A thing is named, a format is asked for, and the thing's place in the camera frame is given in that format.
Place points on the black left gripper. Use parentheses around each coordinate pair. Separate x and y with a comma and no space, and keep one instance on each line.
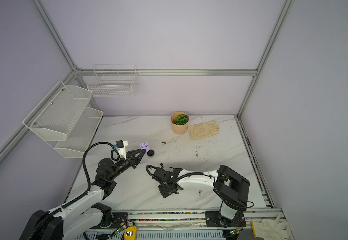
(130,159)

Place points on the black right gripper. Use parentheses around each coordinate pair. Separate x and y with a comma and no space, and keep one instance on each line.
(168,183)

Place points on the purple earbud charging case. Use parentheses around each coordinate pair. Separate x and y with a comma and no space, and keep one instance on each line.
(145,146)

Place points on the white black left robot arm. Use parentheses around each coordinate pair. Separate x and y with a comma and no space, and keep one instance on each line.
(85,211)

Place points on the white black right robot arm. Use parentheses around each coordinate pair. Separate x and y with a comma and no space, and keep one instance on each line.
(231,187)

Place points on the black round charging case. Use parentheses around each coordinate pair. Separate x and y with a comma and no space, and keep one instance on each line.
(151,153)

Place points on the yellow tag box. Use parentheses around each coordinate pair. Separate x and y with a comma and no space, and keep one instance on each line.
(130,233)

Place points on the white mesh lower shelf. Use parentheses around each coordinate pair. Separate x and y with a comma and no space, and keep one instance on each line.
(81,136)

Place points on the white mesh shelf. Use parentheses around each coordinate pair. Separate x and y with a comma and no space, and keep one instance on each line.
(54,118)
(81,136)

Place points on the orange pot with green plant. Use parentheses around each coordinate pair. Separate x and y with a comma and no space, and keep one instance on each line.
(179,122)

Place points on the white mesh upper shelf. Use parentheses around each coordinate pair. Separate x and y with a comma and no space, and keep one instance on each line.
(54,118)

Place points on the white glove yellow cuff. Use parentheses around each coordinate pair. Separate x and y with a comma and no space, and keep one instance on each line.
(269,229)

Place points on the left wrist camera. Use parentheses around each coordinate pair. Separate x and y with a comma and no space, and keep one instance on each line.
(122,147)

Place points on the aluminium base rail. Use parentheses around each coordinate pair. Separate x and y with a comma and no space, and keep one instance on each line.
(189,219)

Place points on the white wire basket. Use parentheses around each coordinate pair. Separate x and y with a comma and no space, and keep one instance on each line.
(113,81)

